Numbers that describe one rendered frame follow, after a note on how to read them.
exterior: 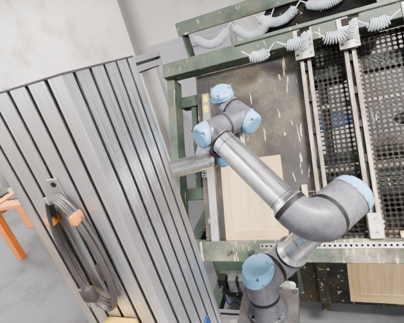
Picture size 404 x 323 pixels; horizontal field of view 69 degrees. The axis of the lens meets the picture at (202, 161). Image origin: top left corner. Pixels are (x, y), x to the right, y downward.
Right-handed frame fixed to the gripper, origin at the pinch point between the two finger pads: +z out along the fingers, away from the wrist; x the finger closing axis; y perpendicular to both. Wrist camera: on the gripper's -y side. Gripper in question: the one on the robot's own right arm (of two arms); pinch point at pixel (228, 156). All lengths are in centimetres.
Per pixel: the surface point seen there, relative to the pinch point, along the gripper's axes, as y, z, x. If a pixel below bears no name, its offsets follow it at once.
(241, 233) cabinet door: -6, 70, -4
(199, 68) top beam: 68, 18, 56
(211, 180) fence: 14, 56, 24
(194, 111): 53, 44, 57
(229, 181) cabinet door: 17, 57, 14
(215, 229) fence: -10, 70, 11
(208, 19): 119, 18, 77
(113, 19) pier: 227, 109, 314
